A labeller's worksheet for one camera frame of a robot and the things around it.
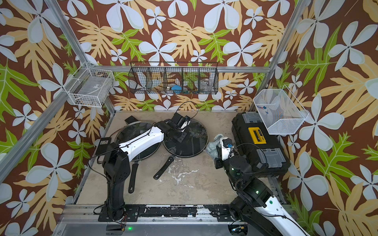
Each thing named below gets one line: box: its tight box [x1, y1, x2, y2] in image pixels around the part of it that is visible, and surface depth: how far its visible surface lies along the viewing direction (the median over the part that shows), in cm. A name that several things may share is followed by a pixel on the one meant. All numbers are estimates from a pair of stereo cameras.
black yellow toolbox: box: [231, 111, 291, 178], surface depth 84 cm
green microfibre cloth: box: [204, 134, 224, 160], surface depth 69 cm
